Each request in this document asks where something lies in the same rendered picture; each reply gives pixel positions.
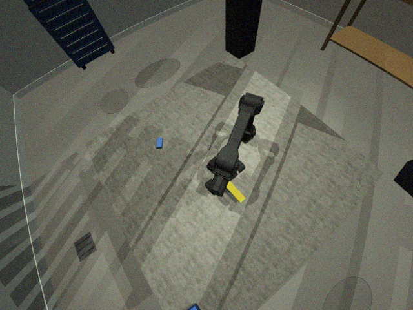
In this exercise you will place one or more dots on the yellow bar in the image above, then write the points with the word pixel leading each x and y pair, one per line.
pixel 232 189

